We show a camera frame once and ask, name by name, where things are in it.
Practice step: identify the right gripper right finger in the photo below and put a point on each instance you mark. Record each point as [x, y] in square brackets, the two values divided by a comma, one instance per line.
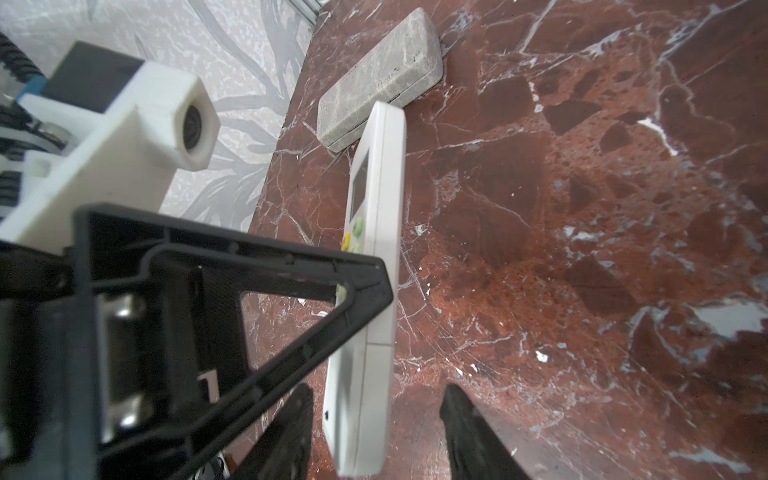
[474, 449]

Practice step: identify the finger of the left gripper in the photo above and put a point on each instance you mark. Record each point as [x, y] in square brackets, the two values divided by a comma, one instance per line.
[192, 345]

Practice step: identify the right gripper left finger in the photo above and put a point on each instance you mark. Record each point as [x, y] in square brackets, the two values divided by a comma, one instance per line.
[284, 449]

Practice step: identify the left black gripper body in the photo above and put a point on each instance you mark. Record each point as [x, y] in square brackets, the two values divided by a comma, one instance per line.
[69, 380]

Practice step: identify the white remote control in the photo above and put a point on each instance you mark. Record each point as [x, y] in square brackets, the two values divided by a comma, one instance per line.
[357, 399]

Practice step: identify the grey glasses case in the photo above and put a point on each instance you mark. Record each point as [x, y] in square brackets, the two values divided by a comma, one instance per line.
[405, 64]

